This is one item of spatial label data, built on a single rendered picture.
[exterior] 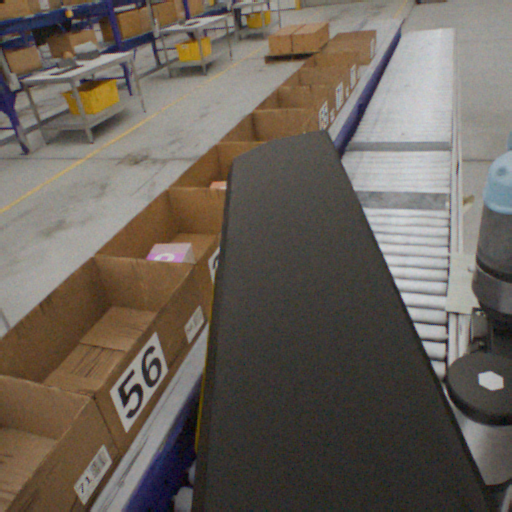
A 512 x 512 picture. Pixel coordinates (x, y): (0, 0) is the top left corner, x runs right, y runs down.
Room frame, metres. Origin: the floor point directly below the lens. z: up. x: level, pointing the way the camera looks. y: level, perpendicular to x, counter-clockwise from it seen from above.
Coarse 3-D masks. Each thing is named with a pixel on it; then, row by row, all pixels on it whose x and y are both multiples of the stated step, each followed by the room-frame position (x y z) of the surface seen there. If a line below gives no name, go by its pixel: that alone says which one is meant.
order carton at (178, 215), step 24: (168, 192) 1.38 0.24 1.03; (192, 192) 1.34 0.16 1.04; (216, 192) 1.31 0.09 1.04; (144, 216) 1.24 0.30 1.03; (168, 216) 1.35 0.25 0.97; (192, 216) 1.35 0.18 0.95; (216, 216) 1.32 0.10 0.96; (120, 240) 1.13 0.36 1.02; (144, 240) 1.21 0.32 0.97; (168, 240) 1.32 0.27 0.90; (192, 240) 1.31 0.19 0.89; (216, 240) 1.01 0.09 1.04
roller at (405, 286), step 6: (396, 282) 1.11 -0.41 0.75; (402, 282) 1.11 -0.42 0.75; (408, 282) 1.10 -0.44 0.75; (414, 282) 1.10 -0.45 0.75; (420, 282) 1.09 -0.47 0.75; (426, 282) 1.09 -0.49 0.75; (432, 282) 1.08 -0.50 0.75; (438, 282) 1.08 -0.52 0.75; (402, 288) 1.09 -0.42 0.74; (408, 288) 1.09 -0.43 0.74; (414, 288) 1.08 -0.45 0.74; (420, 288) 1.07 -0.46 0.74; (426, 288) 1.07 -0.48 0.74; (432, 288) 1.06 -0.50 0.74; (438, 288) 1.06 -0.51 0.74; (444, 288) 1.05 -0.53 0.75; (426, 294) 1.06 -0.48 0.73; (432, 294) 1.05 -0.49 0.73; (438, 294) 1.05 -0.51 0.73; (444, 294) 1.04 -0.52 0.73
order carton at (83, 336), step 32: (96, 256) 1.02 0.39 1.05; (64, 288) 0.92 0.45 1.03; (96, 288) 1.00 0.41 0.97; (128, 288) 0.99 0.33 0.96; (160, 288) 0.95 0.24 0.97; (192, 288) 0.87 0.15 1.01; (32, 320) 0.82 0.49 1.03; (64, 320) 0.88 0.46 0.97; (96, 320) 0.96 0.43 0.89; (128, 320) 0.95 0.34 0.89; (160, 320) 0.75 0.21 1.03; (0, 352) 0.73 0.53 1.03; (32, 352) 0.79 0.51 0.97; (64, 352) 0.85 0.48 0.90; (96, 352) 0.85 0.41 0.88; (128, 352) 0.65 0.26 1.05; (64, 384) 0.76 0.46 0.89; (96, 384) 0.74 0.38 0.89; (160, 384) 0.69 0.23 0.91; (128, 448) 0.57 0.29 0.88
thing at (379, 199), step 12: (360, 192) 1.64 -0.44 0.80; (372, 192) 1.62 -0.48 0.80; (384, 192) 1.60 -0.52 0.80; (396, 192) 1.58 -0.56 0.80; (408, 192) 1.56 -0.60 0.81; (420, 192) 1.55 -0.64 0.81; (432, 192) 1.53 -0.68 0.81; (372, 204) 1.62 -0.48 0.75; (384, 204) 1.60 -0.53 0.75; (396, 204) 1.58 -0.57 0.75; (408, 204) 1.56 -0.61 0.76; (420, 204) 1.54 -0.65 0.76; (432, 204) 1.53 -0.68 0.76; (444, 204) 1.51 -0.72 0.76
